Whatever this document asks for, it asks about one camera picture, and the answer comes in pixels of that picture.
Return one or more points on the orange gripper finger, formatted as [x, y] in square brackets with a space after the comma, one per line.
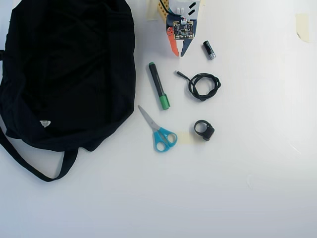
[173, 45]

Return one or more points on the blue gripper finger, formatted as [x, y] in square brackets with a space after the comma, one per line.
[186, 47]

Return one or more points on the yellow and white robot arm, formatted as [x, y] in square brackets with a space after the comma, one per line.
[163, 12]

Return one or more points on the black fabric bag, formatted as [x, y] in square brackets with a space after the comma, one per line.
[62, 74]

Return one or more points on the small black flashlight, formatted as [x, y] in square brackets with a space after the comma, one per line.
[209, 50]

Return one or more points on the black marker with green cap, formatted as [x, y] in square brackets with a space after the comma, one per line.
[158, 84]

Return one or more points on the short beige masking tape piece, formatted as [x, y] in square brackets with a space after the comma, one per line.
[184, 137]

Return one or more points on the long beige masking tape strip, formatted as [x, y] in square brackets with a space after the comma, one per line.
[303, 28]

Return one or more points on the bare camera circuit board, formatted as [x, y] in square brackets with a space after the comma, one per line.
[182, 29]

